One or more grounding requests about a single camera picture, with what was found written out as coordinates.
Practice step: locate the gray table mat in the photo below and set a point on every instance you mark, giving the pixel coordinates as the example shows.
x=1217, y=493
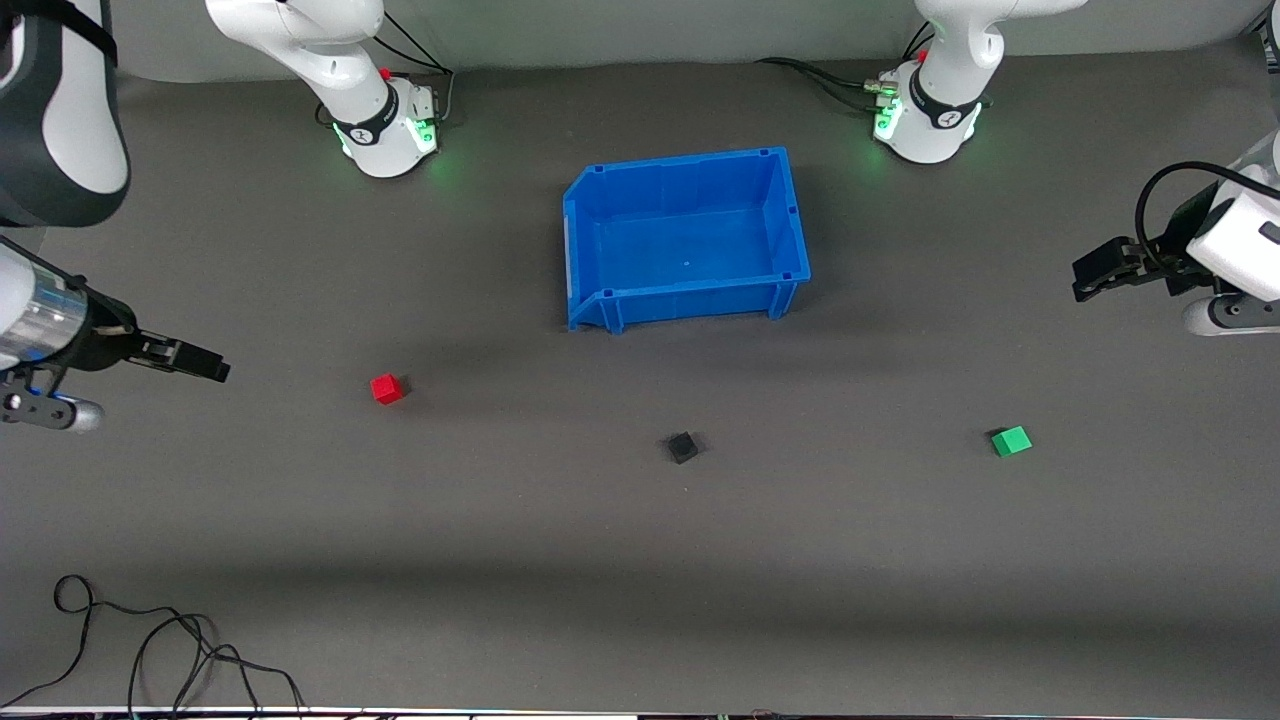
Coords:
x=640, y=560

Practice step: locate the black cube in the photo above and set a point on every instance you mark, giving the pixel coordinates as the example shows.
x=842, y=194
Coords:
x=683, y=447

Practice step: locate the aluminium frame rail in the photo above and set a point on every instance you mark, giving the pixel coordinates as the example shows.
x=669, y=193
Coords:
x=1268, y=30

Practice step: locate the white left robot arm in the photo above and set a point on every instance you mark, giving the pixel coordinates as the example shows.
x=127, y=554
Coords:
x=935, y=110

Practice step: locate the blue plastic storage bin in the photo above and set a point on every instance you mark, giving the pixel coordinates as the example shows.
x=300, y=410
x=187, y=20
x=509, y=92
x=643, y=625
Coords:
x=690, y=235

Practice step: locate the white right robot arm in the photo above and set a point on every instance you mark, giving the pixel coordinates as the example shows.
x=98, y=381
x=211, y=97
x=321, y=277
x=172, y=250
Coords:
x=60, y=120

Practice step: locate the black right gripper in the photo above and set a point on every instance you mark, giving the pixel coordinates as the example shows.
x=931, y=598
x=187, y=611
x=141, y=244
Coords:
x=100, y=343

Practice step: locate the green cube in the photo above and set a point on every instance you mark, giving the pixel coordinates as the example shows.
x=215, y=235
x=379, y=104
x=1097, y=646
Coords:
x=1011, y=441

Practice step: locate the red cube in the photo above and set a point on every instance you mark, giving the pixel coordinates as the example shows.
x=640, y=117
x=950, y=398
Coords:
x=386, y=389

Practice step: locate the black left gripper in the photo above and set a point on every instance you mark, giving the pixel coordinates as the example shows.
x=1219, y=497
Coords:
x=1176, y=254

